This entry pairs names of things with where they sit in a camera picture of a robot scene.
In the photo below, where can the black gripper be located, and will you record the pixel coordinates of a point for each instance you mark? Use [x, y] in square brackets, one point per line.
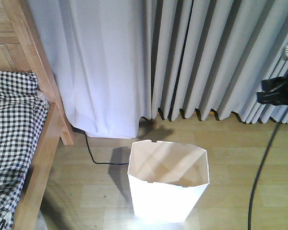
[274, 91]

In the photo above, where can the white trash bin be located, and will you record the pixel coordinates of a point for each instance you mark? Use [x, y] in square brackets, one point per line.
[166, 179]

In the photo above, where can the grey pleated curtain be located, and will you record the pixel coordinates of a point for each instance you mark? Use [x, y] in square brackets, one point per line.
[211, 55]

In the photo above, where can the white curtain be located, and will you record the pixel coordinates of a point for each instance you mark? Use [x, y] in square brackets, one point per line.
[96, 52]

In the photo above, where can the checkered bed sheet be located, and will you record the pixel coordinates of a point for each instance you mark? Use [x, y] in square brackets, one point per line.
[23, 111]

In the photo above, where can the wooden bed frame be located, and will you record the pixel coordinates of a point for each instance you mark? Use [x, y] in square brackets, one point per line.
[21, 50]

